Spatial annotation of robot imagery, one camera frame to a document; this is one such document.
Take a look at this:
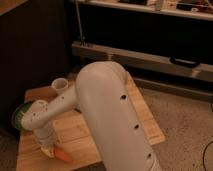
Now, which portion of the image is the upper white shelf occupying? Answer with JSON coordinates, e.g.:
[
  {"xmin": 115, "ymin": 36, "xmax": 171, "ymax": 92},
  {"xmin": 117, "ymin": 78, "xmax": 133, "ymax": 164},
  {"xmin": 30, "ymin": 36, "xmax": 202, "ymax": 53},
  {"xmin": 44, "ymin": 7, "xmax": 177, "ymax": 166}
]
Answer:
[{"xmin": 69, "ymin": 0, "xmax": 213, "ymax": 21}]

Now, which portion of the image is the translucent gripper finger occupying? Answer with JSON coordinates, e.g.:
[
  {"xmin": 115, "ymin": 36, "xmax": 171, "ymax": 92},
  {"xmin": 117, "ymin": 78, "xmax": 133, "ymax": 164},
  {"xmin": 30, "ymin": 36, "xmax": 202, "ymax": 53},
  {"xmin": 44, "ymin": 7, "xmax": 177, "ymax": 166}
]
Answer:
[{"xmin": 42, "ymin": 147, "xmax": 54, "ymax": 158}]

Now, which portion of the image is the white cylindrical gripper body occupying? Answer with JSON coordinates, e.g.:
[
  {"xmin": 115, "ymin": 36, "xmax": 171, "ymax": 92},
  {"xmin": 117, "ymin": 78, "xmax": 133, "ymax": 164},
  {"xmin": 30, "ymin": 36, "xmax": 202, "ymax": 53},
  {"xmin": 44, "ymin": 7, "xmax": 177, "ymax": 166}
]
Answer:
[{"xmin": 33, "ymin": 122, "xmax": 57, "ymax": 149}]

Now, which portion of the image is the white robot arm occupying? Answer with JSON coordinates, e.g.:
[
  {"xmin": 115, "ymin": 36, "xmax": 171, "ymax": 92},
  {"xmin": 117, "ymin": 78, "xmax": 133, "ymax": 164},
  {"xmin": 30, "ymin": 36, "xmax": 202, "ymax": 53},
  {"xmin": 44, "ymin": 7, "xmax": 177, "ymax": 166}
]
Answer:
[{"xmin": 21, "ymin": 61, "xmax": 162, "ymax": 171}]

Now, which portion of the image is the metal shelf rail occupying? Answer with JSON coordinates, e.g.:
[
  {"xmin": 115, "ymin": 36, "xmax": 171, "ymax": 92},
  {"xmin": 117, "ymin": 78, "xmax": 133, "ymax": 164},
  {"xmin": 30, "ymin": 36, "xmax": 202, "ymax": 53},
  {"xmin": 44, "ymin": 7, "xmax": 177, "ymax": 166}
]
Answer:
[{"xmin": 71, "ymin": 41, "xmax": 213, "ymax": 83}]

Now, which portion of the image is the orange pepper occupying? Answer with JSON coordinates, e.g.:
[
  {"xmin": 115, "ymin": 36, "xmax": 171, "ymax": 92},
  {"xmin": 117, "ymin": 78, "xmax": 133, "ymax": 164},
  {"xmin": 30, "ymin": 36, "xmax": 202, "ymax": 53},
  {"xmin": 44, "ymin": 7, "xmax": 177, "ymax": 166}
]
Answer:
[{"xmin": 54, "ymin": 147, "xmax": 72, "ymax": 163}]

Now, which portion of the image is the black handle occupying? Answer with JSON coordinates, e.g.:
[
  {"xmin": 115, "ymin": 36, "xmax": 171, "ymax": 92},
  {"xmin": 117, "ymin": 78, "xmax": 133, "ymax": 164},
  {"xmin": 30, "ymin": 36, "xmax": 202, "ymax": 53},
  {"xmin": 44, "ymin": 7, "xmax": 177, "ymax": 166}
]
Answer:
[{"xmin": 169, "ymin": 57, "xmax": 200, "ymax": 68}]

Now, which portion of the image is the green bowl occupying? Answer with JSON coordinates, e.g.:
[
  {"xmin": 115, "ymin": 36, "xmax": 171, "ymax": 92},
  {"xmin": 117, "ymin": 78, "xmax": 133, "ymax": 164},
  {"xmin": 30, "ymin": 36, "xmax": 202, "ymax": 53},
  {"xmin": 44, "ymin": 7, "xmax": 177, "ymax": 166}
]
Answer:
[{"xmin": 11, "ymin": 101, "xmax": 32, "ymax": 130}]

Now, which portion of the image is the white plastic cup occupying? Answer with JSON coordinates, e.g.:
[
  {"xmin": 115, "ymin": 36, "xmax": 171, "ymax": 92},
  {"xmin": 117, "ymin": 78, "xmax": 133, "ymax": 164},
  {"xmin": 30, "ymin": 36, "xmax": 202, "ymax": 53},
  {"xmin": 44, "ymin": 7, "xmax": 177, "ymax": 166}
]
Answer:
[{"xmin": 51, "ymin": 78, "xmax": 68, "ymax": 95}]

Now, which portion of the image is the vertical metal pole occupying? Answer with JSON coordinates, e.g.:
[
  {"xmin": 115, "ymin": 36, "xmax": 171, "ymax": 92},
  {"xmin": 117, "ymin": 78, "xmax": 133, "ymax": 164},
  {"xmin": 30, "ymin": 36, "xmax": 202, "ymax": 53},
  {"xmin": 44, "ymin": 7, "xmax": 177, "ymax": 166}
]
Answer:
[{"xmin": 75, "ymin": 0, "xmax": 85, "ymax": 45}]

